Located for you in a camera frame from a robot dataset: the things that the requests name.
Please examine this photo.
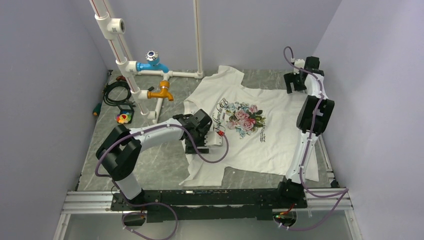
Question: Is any white PVC pipe frame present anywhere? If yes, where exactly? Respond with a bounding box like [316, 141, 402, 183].
[89, 0, 204, 124]

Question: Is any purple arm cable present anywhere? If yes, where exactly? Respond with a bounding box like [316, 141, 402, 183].
[94, 123, 230, 240]
[274, 45, 350, 232]

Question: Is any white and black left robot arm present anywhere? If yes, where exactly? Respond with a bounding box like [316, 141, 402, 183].
[96, 109, 213, 210]

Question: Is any white floral print t-shirt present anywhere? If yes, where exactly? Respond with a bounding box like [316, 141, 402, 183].
[181, 65, 306, 187]

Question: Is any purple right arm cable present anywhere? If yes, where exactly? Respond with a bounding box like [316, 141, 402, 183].
[274, 45, 350, 232]

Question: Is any green handled screwdriver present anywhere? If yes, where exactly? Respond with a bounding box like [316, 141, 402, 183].
[92, 102, 102, 117]

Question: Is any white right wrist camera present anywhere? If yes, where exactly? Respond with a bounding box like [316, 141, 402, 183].
[293, 58, 306, 71]

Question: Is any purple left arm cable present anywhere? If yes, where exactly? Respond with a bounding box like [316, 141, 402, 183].
[94, 123, 230, 240]

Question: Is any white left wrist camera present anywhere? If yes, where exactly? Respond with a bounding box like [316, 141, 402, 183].
[204, 131, 224, 147]

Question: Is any blue plastic tap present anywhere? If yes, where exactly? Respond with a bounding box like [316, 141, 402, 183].
[135, 50, 169, 74]

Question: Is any coiled black cable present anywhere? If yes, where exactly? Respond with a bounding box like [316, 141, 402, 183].
[103, 81, 133, 107]

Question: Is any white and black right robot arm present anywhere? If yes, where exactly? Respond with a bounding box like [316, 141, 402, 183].
[275, 56, 335, 208]

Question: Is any orange plastic tap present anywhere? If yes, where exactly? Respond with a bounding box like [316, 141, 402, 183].
[147, 80, 174, 102]

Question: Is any brown pipe fitting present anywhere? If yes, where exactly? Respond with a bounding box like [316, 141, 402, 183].
[115, 75, 127, 82]

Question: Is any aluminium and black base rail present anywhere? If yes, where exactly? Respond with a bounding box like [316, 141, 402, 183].
[61, 188, 353, 223]

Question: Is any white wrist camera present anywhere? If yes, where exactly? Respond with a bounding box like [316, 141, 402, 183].
[293, 58, 306, 71]
[204, 131, 224, 147]

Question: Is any black rectangular frame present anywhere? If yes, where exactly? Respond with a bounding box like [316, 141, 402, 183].
[117, 103, 135, 124]

